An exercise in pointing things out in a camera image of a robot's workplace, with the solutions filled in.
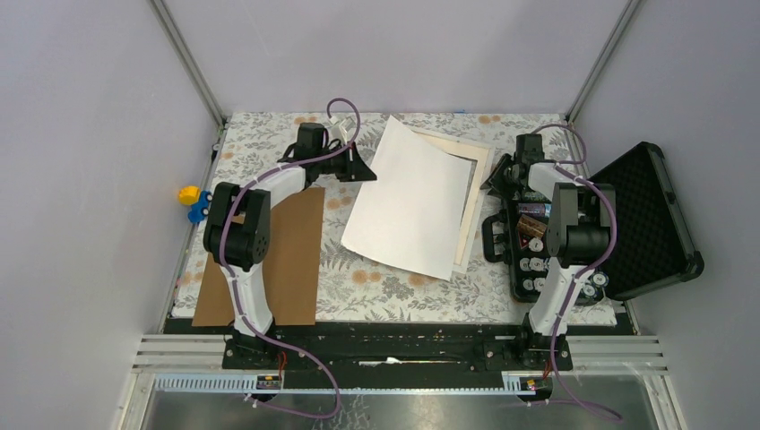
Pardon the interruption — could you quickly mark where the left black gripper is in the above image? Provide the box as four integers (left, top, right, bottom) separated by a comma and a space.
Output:
314, 140, 376, 182

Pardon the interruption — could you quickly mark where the cream mat board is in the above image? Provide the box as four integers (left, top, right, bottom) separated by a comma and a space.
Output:
415, 131, 491, 268

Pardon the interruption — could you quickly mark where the sunset photo with white mat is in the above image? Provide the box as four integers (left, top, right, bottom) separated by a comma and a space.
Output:
341, 117, 472, 280

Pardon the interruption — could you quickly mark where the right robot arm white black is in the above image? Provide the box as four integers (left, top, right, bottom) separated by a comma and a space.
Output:
481, 133, 618, 369

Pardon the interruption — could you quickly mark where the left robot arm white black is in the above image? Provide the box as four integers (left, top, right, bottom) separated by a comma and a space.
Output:
203, 123, 377, 368

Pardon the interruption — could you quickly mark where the brown playing card box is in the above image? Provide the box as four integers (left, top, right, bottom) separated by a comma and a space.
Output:
516, 214, 548, 239

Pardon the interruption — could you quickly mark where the brown backing board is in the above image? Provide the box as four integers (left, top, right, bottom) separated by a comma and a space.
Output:
192, 187, 325, 327

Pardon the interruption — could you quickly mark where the black foam lined case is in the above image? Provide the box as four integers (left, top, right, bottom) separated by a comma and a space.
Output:
481, 142, 704, 306

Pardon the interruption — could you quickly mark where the yellow blue toy car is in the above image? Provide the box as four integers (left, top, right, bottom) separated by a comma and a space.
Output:
177, 185, 212, 224

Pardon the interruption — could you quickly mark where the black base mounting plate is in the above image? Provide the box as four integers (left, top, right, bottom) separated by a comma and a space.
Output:
222, 322, 574, 390

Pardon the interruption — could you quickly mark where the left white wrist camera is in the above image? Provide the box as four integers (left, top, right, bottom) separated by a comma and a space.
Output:
327, 115, 358, 143

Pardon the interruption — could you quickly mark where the aluminium rail frame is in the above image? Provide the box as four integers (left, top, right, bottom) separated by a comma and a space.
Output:
133, 334, 672, 396

